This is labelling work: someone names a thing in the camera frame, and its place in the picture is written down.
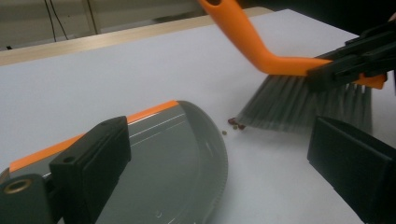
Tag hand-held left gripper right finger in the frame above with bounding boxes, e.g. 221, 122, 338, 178
306, 116, 396, 224

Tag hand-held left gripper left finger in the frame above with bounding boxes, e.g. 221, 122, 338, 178
49, 116, 132, 224

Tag orange brush with grey bristles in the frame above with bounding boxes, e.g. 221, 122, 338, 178
197, 0, 388, 134

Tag grey dustpan with orange edge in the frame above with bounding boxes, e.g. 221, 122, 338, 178
0, 100, 229, 224

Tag red kidney beans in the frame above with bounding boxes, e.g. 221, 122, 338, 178
228, 117, 247, 131

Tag small green beans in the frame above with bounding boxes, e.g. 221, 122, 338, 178
221, 124, 239, 136

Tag black curtain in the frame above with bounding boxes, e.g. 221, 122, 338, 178
237, 0, 396, 35

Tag white table cover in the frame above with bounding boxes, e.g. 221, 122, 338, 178
0, 8, 396, 224

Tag wooden table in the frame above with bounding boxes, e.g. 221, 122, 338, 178
0, 7, 275, 67

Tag black cable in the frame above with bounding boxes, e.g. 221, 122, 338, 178
43, 0, 58, 43
49, 0, 69, 41

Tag thin wall conduit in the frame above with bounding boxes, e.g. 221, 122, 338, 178
81, 0, 101, 35

